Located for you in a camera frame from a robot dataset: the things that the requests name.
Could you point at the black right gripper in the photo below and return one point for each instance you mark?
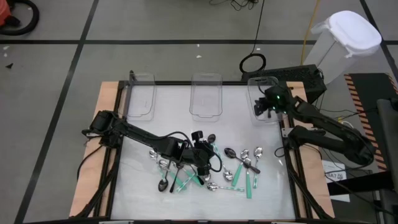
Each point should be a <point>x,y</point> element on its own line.
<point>269,112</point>

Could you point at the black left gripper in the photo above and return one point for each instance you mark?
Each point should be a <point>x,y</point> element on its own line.
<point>199,155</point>

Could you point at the black metal spoon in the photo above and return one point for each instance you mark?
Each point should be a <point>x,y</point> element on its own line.
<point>162,186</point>
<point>230,152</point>
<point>171,189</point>

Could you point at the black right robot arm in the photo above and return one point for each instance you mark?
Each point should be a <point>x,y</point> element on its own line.
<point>335,130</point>

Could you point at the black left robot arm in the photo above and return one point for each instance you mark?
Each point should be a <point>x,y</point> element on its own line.
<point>140,137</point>

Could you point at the clear plastic bin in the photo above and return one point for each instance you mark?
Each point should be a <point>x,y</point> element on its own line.
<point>140,99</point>
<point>252,93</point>
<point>206,99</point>

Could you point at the black perforated computer case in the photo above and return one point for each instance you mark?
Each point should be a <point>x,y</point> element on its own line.
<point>295,74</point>

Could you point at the white paper label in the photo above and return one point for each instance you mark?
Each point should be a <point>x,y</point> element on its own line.
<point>334,169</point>

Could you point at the black hazard striped platform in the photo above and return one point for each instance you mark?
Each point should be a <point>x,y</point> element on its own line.
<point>373,87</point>

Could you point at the white lidded trash bin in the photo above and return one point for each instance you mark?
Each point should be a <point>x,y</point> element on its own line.
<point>351,31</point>

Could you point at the black floor beam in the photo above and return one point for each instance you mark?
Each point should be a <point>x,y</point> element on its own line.
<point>360,186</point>

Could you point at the black floor scrap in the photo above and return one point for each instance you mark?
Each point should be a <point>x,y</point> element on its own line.
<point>9,66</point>

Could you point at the orange vacuum cleaner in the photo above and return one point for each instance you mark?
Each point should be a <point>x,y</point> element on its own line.
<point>3,14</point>

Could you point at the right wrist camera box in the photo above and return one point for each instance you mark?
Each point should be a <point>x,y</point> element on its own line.
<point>258,107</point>

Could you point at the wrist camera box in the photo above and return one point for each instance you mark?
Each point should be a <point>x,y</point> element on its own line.
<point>197,135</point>
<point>258,107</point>

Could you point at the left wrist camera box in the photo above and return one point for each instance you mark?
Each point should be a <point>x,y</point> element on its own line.
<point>197,135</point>

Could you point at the silver metal mounting bracket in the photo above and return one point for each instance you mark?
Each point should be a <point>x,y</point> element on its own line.
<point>285,132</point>

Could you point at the black aluminium table frame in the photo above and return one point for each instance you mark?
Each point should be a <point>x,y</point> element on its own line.
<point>202,83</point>

